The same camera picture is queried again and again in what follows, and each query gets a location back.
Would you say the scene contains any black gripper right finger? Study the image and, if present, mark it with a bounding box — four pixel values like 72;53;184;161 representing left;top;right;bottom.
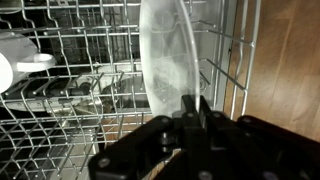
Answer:
198;95;320;180

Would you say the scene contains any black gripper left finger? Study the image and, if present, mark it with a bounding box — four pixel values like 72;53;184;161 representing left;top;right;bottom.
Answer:
88;94;211;180

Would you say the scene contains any white round dinner plate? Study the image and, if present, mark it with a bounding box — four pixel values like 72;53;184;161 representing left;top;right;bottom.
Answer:
138;0;201;118

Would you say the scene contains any open dishwasher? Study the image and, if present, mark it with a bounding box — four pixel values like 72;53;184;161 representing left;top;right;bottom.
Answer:
0;0;238;180

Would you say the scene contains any white ceramic mug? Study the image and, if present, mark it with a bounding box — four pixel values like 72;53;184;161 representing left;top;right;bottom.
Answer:
0;31;58;94

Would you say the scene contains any wire dishwasher upper rack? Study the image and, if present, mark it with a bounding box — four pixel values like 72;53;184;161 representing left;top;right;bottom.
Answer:
0;0;263;180

